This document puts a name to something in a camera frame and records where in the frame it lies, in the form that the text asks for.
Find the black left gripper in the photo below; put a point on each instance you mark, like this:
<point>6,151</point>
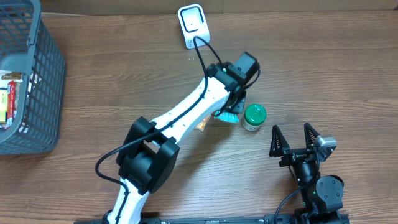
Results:
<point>236,106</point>

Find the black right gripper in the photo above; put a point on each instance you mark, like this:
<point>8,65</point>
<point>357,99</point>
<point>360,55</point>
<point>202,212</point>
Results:
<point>292,155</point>

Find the teal wet wipes pack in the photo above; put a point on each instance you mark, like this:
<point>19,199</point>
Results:
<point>226,117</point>

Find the green lid jar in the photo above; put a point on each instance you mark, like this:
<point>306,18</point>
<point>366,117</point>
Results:
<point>253,117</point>

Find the orange tissue pack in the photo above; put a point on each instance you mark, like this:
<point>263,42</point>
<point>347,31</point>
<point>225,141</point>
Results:
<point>202,124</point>

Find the beige snack pouch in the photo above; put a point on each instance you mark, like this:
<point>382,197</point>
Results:
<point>11,76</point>

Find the red snack stick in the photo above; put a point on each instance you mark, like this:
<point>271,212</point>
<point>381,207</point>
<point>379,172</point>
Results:
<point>11,93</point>

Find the yellow snack stick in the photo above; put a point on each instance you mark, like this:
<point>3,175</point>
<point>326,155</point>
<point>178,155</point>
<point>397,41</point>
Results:
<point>3,105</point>

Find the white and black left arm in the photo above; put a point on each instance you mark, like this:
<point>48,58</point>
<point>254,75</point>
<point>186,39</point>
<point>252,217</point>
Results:
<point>149,152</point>

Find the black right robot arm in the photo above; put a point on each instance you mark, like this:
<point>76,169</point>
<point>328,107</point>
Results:
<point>322,196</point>

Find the white barcode scanner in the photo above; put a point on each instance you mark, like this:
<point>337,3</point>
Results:
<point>193,23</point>

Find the grey plastic mesh basket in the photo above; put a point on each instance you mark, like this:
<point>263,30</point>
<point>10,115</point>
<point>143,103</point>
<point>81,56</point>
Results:
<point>28,47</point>

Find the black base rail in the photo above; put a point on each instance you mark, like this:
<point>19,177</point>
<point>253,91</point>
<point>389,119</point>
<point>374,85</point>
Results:
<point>266,219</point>

